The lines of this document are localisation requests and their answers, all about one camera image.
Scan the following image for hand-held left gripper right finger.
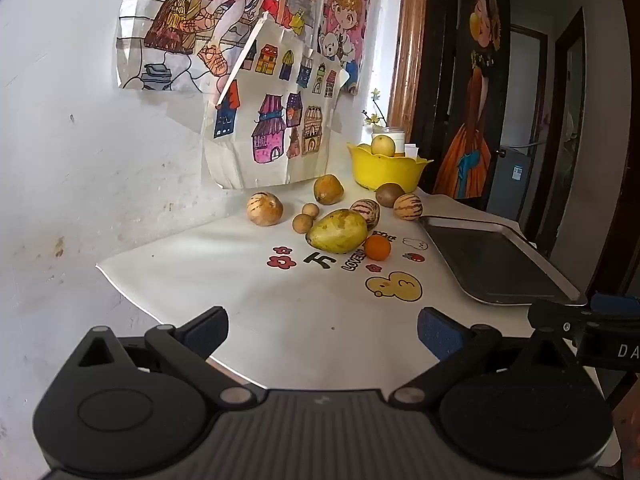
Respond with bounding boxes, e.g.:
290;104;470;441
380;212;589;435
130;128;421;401
390;306;581;407

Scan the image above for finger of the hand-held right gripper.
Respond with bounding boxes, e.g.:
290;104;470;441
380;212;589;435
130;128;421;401
590;293;640;318
527;299;591;333

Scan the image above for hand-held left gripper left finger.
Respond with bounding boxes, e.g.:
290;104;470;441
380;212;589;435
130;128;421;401
70;305;256;407

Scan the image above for metal tray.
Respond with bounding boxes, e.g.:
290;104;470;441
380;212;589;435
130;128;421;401
418;216;588;307

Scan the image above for orange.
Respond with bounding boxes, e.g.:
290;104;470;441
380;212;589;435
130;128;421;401
363;235;392;261

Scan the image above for striped pepino melon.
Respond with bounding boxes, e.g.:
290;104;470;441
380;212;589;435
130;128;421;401
350;199;381;231
393;193;424;221
246;192;284;227

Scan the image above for yellow-green mango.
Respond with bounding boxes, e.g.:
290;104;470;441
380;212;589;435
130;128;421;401
305;209;369;254

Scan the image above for brown kiwi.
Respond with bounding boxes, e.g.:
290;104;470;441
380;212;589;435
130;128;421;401
375;183;406;209

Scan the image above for brown-yellow oval fruit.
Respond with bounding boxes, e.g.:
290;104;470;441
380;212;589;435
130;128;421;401
313;174;345;206

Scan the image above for grey appliance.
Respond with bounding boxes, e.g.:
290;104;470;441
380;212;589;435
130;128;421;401
487;145;533;221

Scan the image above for yellow plastic bowl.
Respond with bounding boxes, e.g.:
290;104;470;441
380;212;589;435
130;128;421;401
347;142;434;192

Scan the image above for colourful houses drawing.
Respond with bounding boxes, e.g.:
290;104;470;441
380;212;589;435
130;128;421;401
200;15;351;190

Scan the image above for yellow flower sprig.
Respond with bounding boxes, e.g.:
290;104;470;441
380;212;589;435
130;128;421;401
362;88;388;131

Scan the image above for orange dress lady painting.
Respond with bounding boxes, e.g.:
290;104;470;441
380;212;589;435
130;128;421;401
432;0;503;201

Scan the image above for dark wooden door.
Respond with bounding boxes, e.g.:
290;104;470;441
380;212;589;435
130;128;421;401
410;0;513;213

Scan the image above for coloured children's drawings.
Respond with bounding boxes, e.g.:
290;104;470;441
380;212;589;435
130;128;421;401
116;0;323;93

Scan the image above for girl and teddy bear drawing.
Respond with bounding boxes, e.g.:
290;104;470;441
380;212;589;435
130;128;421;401
317;0;375;97

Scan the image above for wooden door frame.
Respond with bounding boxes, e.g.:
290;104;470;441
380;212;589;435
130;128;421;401
387;0;430;143

